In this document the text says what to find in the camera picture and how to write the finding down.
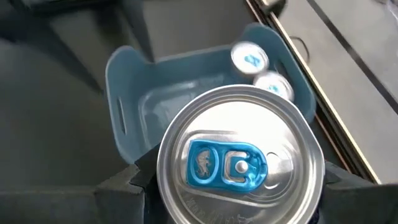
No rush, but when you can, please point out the slim silver blue energy can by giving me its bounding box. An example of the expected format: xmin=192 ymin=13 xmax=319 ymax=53
xmin=156 ymin=84 xmax=326 ymax=224
xmin=252 ymin=70 xmax=295 ymax=102
xmin=230 ymin=40 xmax=270 ymax=77

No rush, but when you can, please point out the black looped floor cable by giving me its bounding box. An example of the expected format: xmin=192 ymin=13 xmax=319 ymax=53
xmin=289 ymin=35 xmax=310 ymax=63

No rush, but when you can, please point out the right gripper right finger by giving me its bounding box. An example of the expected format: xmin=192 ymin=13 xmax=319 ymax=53
xmin=317 ymin=161 xmax=398 ymax=224

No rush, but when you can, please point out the blue plastic bin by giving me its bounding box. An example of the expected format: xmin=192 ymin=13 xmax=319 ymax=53
xmin=104 ymin=22 xmax=317 ymax=165

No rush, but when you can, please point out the black table edge rail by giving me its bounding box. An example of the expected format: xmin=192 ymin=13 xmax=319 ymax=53
xmin=245 ymin=0 xmax=382 ymax=184

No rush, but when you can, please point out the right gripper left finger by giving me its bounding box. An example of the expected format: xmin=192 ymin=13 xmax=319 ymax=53
xmin=95 ymin=144 xmax=162 ymax=224

